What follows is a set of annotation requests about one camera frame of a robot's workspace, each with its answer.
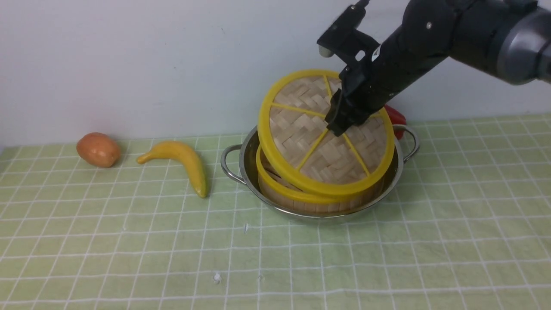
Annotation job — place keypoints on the green checked tablecloth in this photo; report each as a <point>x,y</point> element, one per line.
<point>466,228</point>

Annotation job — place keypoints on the orange brown potato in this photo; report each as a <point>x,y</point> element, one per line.
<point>98,149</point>

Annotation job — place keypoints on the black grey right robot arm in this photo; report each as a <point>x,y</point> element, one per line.
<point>506,39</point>

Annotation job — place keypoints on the bamboo steamer basket yellow rim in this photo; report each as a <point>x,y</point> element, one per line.
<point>273,186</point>

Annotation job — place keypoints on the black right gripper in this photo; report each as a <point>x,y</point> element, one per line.
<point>420,43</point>

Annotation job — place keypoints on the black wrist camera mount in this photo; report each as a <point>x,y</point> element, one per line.
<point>344,40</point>

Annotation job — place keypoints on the yellow banana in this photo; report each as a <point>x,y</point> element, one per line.
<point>187,156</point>

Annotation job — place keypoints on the stainless steel pot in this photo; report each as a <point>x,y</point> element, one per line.
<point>248,176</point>

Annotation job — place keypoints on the woven bamboo steamer lid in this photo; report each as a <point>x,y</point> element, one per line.
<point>296,141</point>

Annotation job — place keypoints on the red bell pepper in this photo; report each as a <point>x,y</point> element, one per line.
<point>397,119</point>

